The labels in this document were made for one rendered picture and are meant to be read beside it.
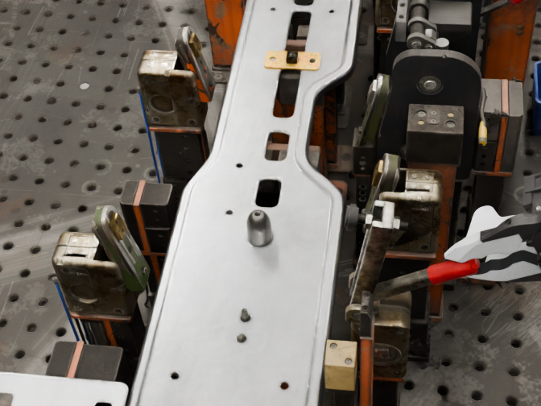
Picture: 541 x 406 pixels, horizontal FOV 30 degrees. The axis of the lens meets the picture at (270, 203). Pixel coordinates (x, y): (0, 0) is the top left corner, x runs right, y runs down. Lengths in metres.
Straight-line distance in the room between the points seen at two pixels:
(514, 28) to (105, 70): 0.80
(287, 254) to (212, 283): 0.10
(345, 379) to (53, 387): 0.34
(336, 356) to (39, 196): 0.85
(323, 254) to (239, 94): 0.32
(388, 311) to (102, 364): 0.35
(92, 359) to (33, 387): 0.08
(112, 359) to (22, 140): 0.77
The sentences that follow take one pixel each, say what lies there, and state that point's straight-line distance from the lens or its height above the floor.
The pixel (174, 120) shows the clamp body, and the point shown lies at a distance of 1.55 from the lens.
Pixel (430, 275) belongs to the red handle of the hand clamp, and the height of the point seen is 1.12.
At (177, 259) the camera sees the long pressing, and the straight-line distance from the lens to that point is 1.30.
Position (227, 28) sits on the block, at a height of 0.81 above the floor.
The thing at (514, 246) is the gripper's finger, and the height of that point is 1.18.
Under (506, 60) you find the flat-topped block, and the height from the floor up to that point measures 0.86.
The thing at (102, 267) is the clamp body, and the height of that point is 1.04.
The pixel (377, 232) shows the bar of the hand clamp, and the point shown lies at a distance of 1.05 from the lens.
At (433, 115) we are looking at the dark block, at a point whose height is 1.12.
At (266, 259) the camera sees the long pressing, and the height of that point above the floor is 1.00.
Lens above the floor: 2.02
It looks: 49 degrees down
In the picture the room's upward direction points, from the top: 6 degrees counter-clockwise
